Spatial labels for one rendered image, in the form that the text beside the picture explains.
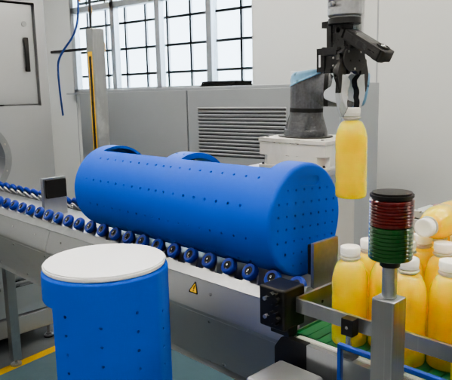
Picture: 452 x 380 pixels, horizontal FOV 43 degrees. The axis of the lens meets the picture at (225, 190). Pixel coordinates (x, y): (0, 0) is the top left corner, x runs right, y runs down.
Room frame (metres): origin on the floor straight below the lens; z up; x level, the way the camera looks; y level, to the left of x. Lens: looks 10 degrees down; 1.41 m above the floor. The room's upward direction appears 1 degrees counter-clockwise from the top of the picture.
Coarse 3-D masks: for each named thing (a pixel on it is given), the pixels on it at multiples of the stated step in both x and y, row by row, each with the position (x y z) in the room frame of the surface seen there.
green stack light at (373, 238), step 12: (372, 228) 0.80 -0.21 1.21; (408, 228) 0.79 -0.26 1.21; (372, 240) 0.80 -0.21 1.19; (384, 240) 0.79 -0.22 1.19; (396, 240) 0.78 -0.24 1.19; (408, 240) 0.79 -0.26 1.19; (372, 252) 0.80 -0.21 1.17; (384, 252) 0.79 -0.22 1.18; (396, 252) 0.78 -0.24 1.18; (408, 252) 0.79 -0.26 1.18
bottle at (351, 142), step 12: (348, 120) 1.26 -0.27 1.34; (348, 132) 1.24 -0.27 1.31; (360, 132) 1.24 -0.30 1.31; (336, 144) 1.27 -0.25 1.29; (348, 144) 1.24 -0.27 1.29; (360, 144) 1.24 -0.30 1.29; (336, 156) 1.27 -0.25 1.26; (348, 156) 1.24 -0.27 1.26; (360, 156) 1.24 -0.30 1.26; (336, 168) 1.27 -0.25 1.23; (348, 168) 1.24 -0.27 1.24; (360, 168) 1.24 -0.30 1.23; (336, 180) 1.27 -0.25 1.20; (348, 180) 1.24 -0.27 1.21; (360, 180) 1.24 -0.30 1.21; (336, 192) 1.27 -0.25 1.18; (348, 192) 1.24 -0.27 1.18; (360, 192) 1.24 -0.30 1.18
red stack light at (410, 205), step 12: (372, 204) 0.80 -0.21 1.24; (384, 204) 0.79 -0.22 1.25; (396, 204) 0.78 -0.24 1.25; (408, 204) 0.78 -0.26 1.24; (372, 216) 0.80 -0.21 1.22; (384, 216) 0.79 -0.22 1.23; (396, 216) 0.78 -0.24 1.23; (408, 216) 0.79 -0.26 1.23; (384, 228) 0.79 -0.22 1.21; (396, 228) 0.78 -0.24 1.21
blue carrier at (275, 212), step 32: (96, 160) 1.87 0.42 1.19; (128, 160) 1.76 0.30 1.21; (160, 160) 1.67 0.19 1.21; (192, 160) 1.59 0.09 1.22; (96, 192) 1.80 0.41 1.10; (128, 192) 1.67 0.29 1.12; (160, 192) 1.57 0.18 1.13; (192, 192) 1.48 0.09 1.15; (224, 192) 1.40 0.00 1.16; (256, 192) 1.33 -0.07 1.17; (288, 192) 1.32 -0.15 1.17; (320, 192) 1.41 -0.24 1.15; (128, 224) 1.72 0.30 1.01; (160, 224) 1.58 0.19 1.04; (192, 224) 1.47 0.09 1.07; (224, 224) 1.38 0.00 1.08; (256, 224) 1.30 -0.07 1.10; (288, 224) 1.32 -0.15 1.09; (320, 224) 1.41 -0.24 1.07; (224, 256) 1.47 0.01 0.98; (256, 256) 1.33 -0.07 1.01; (288, 256) 1.32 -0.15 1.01
